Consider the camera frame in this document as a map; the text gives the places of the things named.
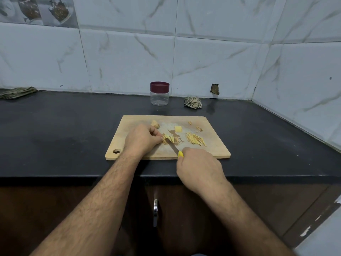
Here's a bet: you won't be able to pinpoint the crumpled patterned cloth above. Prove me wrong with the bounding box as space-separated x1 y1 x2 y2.
184 96 203 110

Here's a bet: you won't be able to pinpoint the person's left hand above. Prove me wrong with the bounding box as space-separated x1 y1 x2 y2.
123 123 164 160

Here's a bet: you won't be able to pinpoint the person's right forearm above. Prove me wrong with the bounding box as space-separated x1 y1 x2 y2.
207 182 295 256

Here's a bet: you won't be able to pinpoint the metal cabinet handle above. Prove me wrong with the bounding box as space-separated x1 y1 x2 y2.
152 199 160 228

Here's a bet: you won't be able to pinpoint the wooden cutting board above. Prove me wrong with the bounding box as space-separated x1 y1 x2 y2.
104 114 232 161

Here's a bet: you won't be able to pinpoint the folded green cloth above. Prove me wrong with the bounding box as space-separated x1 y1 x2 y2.
0 86 38 100

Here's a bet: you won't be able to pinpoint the person's left forearm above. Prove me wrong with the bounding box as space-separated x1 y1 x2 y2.
31 152 140 256

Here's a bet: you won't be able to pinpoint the black countertop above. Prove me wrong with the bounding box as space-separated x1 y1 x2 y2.
0 90 341 182

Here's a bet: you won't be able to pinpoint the small ginger peel scraps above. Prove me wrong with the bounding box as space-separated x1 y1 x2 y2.
188 121 205 132

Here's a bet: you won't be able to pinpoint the pile of ginger strips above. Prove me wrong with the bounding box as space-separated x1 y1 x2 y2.
186 133 207 147

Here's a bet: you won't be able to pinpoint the brown wooden cabinet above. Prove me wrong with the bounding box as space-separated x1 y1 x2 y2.
0 178 341 256

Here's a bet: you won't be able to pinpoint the decorative picture tiles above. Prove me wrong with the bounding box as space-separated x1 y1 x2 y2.
0 0 79 29

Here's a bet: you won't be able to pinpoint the clear jar maroon lid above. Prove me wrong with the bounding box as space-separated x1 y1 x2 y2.
150 81 170 107

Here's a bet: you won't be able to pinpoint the yellow handled knife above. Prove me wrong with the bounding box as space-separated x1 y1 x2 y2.
163 135 184 158

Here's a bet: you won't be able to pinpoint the person's right hand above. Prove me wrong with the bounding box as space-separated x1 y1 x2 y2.
176 147 229 197

